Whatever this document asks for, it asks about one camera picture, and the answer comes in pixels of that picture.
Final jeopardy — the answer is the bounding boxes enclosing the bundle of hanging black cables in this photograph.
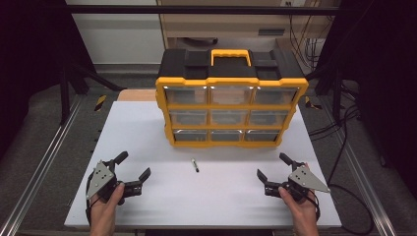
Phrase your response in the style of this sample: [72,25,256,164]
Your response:
[287,2,330,64]

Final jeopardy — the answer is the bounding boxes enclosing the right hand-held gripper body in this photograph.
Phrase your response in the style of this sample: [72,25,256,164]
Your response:
[264,160,331,203]

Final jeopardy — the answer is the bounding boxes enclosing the person's left hand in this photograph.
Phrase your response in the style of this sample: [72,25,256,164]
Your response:
[89,182,126,236]

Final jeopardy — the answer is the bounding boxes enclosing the light wooden board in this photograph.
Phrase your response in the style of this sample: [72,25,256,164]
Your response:
[116,88,158,102]

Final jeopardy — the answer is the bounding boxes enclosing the black horizontal frame bar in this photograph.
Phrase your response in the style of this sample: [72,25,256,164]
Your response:
[64,4,340,16]

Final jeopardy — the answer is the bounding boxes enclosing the person's right hand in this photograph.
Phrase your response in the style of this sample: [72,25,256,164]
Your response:
[277,186,321,236]

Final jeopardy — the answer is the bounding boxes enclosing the yellow black striped tape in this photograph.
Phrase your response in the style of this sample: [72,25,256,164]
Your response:
[304,95,325,111]
[93,94,108,113]

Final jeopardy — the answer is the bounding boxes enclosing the white partition panel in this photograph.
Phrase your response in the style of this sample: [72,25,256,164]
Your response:
[64,0,165,65]

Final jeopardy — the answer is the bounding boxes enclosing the right hand-held gripper cable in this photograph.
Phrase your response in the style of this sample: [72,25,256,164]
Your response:
[305,189,322,221]

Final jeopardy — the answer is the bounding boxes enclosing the black metal stand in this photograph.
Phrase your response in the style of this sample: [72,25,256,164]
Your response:
[59,61,128,126]
[306,61,362,127]

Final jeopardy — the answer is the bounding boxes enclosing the set of transparent organizer bins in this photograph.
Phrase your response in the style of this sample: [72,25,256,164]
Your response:
[163,86,300,144]

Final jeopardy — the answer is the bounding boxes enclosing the left hand-held gripper cable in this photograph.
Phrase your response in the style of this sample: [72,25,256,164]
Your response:
[85,178,100,228]

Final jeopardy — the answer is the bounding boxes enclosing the aluminium floor rail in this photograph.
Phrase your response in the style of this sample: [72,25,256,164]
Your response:
[318,97,398,236]
[0,94,84,236]

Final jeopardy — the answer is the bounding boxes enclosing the thick black floor cable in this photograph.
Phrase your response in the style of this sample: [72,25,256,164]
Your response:
[327,104,376,236]

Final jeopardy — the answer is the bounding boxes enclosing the hand-held gripper cable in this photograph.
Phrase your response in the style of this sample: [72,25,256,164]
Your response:
[305,189,322,221]
[85,178,100,228]

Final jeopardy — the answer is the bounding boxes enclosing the black curtain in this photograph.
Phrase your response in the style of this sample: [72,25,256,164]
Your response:
[313,0,417,201]
[0,0,96,161]

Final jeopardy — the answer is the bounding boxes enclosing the yellow black drawer organizer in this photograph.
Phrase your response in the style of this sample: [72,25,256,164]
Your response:
[154,48,310,149]

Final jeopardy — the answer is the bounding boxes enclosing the clear plastic drawer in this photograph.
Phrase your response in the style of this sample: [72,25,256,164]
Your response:
[163,86,209,106]

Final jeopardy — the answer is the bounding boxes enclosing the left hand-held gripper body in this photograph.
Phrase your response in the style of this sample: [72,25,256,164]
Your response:
[86,159,145,207]

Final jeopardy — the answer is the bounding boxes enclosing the beige wooden desk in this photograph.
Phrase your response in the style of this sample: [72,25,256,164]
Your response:
[158,0,339,51]

